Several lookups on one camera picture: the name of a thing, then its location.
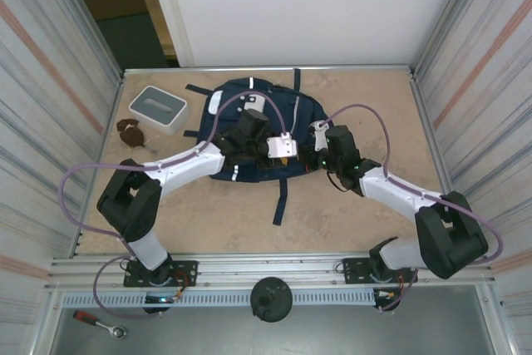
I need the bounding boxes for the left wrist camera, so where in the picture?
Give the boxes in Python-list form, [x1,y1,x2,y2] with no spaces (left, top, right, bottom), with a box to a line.
[265,131,299,160]

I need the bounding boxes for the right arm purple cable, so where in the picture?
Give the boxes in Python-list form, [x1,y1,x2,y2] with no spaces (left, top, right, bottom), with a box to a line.
[319,103,504,313]

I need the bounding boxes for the navy blue backpack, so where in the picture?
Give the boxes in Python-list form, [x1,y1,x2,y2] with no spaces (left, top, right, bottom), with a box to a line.
[184,67,329,226]

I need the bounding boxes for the white grey tissue box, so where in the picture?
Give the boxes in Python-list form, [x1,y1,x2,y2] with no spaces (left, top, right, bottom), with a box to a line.
[128,85,190,136]

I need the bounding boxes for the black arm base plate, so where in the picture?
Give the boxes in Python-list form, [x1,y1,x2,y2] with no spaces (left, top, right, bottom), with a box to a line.
[123,260,199,288]
[342,257,418,285]

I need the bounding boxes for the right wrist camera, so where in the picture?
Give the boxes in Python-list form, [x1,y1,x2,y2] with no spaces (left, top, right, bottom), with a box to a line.
[308,120,330,152]

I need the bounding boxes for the brown small object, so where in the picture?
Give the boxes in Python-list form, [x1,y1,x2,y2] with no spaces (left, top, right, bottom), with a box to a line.
[119,128,145,148]

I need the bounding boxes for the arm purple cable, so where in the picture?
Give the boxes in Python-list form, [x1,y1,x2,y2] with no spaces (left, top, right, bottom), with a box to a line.
[319,103,504,313]
[60,91,290,322]

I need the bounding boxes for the aluminium mounting rail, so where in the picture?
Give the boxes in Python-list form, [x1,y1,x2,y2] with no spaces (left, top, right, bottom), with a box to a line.
[44,251,498,293]

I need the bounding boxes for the grey slotted cable duct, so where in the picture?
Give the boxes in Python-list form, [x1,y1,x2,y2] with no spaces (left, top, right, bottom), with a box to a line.
[61,289,377,309]

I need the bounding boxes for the small circuit board with wires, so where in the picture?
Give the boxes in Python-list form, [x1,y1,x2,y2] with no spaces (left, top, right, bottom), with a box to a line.
[143,293,186,306]
[372,287,405,303]

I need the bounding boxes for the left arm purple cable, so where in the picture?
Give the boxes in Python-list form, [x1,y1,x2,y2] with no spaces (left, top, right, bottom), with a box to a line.
[60,91,290,322]

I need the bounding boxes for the black round knob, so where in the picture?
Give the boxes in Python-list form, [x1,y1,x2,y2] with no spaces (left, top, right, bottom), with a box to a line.
[249,276,293,323]

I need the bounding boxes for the red-handled ratchet wrench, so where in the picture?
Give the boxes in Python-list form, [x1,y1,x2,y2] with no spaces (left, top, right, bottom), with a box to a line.
[72,309,128,339]

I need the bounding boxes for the aluminium table edge rail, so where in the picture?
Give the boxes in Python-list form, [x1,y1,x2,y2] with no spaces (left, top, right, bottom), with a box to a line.
[122,64,416,78]

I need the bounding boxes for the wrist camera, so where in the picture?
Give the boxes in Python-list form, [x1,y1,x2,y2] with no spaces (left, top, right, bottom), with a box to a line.
[308,120,330,152]
[265,131,299,160]

